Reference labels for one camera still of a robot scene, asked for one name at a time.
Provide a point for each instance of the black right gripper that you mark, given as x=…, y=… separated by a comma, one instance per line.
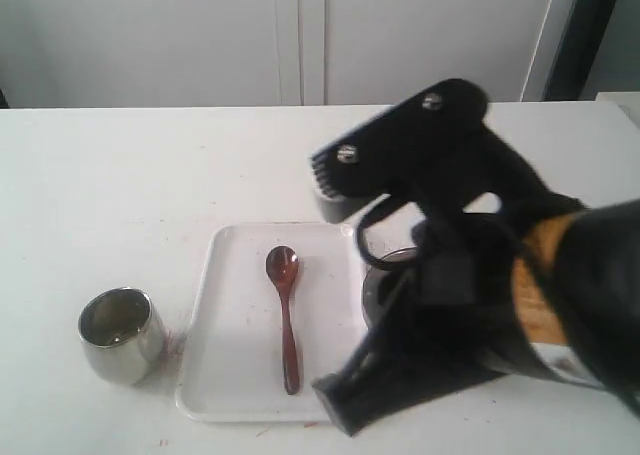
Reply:
x=433, y=150

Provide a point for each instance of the white cabinet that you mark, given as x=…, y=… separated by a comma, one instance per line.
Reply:
x=155, y=53

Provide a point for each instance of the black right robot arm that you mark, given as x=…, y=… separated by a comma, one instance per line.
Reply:
x=477, y=268

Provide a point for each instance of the silver metal cup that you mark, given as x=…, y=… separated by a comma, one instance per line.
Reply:
x=122, y=335

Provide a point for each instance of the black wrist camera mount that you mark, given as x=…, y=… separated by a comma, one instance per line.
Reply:
x=445, y=328

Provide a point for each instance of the brown wooden spoon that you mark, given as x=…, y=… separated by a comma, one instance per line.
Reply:
x=282, y=266

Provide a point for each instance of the white plastic tray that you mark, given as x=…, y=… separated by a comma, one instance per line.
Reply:
x=231, y=369

